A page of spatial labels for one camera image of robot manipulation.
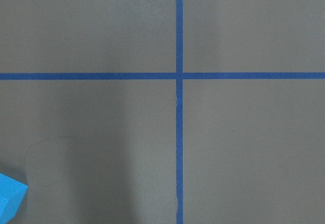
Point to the blue cube block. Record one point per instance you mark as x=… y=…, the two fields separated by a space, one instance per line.
x=12 y=195

